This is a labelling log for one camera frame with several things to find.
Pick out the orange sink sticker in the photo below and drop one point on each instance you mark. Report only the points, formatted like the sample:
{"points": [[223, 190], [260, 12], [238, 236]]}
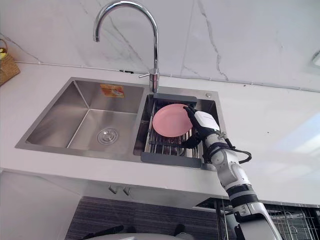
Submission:
{"points": [[112, 91]]}

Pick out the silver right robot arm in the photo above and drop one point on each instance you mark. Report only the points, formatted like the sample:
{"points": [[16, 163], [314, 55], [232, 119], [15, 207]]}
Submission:
{"points": [[237, 177]]}

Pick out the grey metal sink drying rack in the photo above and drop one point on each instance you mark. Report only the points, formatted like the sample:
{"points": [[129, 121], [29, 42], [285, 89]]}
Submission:
{"points": [[165, 152]]}

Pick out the round steel sink button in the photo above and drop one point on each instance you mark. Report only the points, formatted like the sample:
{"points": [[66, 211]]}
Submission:
{"points": [[207, 95]]}

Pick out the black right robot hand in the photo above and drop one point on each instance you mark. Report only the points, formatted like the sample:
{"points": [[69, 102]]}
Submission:
{"points": [[206, 121]]}

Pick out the grey robot torso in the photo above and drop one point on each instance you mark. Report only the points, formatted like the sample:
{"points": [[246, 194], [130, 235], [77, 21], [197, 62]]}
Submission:
{"points": [[140, 236]]}

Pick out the woven wicker basket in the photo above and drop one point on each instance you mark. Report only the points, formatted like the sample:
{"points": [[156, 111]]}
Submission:
{"points": [[7, 70]]}

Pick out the pink round plate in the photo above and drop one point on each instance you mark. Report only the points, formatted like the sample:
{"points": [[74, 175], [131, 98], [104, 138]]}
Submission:
{"points": [[170, 121]]}

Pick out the stainless steel double sink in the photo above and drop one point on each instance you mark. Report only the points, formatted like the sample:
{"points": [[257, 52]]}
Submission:
{"points": [[82, 120]]}

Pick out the round steel sink drain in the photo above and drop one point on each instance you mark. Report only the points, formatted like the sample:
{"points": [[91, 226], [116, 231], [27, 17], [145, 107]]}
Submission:
{"points": [[108, 135]]}

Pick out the chrome gooseneck faucet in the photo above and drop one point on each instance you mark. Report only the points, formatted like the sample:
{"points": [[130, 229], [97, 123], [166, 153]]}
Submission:
{"points": [[155, 50]]}

